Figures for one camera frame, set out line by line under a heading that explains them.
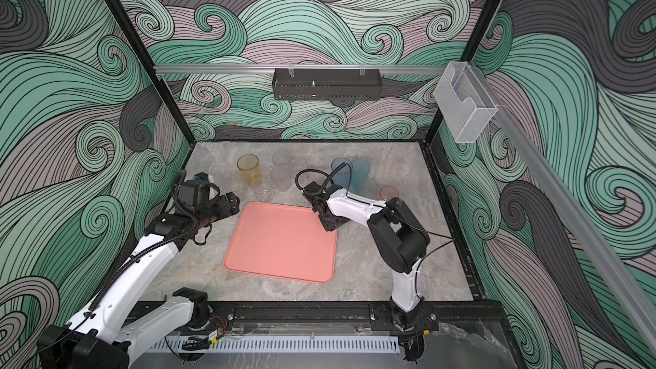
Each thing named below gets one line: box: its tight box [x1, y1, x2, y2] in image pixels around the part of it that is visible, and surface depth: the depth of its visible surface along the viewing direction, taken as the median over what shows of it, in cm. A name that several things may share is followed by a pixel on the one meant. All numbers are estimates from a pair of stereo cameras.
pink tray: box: [223, 201, 339, 284], surface depth 88 cm
